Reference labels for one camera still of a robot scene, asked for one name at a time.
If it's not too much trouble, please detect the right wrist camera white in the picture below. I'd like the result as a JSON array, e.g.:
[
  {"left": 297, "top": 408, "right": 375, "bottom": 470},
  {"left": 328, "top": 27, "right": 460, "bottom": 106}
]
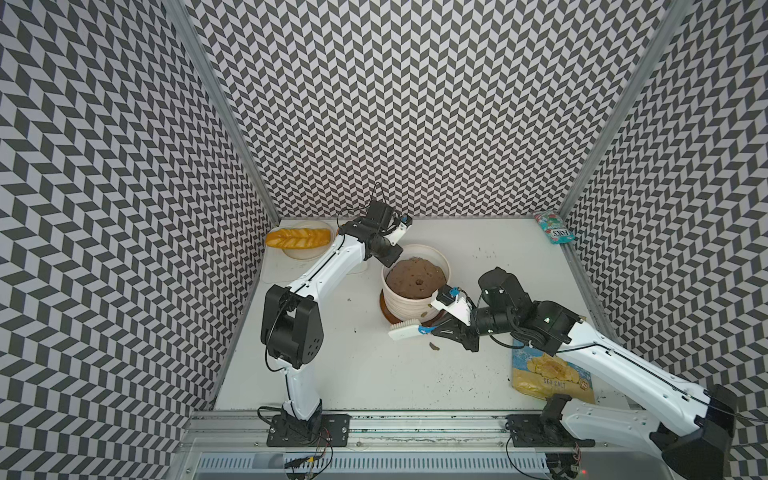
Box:
[{"left": 430, "top": 285, "right": 476, "bottom": 326}]

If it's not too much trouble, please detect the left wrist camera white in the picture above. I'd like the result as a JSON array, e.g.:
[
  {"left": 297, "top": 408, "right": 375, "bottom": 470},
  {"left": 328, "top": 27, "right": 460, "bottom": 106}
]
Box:
[{"left": 365, "top": 200, "right": 413, "bottom": 245}]

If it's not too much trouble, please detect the aluminium front rail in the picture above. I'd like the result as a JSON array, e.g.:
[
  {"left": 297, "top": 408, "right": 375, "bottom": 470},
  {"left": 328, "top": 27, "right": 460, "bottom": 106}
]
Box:
[{"left": 176, "top": 406, "right": 658, "bottom": 454}]

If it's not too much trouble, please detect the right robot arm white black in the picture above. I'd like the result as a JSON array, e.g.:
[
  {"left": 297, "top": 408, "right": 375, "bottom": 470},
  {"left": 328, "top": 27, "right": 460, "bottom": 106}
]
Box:
[{"left": 430, "top": 268, "right": 738, "bottom": 479}]

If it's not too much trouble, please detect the yellow chips bag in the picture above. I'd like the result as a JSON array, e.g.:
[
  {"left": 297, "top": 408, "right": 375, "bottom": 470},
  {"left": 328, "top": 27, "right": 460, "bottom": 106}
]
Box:
[{"left": 511, "top": 340, "right": 595, "bottom": 404}]

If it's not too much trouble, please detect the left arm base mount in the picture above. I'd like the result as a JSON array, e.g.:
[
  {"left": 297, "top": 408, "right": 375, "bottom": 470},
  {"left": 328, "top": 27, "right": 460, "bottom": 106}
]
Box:
[{"left": 266, "top": 412, "right": 351, "bottom": 448}]

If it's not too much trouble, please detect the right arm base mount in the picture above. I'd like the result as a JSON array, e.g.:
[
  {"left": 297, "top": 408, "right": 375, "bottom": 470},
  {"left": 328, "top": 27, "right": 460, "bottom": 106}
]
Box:
[{"left": 505, "top": 394, "right": 596, "bottom": 447}]

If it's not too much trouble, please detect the white bowl plate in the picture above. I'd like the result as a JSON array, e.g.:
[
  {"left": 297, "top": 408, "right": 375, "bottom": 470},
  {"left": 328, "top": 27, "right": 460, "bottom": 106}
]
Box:
[{"left": 283, "top": 220, "right": 336, "bottom": 261}]

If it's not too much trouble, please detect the white ceramic pot with mud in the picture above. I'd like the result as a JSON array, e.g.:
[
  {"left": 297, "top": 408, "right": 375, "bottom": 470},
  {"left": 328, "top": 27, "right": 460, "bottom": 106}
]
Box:
[{"left": 381, "top": 244, "right": 451, "bottom": 323}]

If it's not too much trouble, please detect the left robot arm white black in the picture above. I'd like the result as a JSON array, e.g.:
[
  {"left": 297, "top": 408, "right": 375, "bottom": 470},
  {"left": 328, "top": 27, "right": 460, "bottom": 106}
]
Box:
[{"left": 261, "top": 214, "right": 413, "bottom": 422}]

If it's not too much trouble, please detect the teal snack packet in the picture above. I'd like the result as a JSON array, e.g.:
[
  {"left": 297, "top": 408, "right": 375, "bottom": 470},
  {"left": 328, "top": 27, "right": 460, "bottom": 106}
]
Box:
[{"left": 534, "top": 210, "right": 575, "bottom": 245}]

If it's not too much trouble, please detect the toy bread loaf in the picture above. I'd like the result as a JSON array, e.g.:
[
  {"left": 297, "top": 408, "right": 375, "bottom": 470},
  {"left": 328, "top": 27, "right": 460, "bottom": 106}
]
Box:
[{"left": 266, "top": 228, "right": 330, "bottom": 250}]

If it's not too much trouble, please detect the blue white scrub brush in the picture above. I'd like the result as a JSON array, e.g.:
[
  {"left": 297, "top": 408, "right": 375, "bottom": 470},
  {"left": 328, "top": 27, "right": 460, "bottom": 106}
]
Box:
[{"left": 388, "top": 320, "right": 434, "bottom": 341}]

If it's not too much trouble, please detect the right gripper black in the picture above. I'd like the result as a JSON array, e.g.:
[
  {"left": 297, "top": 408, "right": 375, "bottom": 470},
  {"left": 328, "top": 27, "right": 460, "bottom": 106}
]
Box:
[{"left": 430, "top": 297, "right": 515, "bottom": 350}]

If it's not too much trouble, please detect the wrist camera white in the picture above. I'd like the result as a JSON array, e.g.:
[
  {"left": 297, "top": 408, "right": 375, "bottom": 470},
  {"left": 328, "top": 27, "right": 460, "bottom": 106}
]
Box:
[
  {"left": 365, "top": 200, "right": 413, "bottom": 245},
  {"left": 430, "top": 285, "right": 476, "bottom": 326}
]

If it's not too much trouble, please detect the terracotta saucer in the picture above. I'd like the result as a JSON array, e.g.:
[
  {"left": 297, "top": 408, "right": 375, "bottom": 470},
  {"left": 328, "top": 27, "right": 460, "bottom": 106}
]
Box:
[{"left": 379, "top": 292, "right": 444, "bottom": 327}]

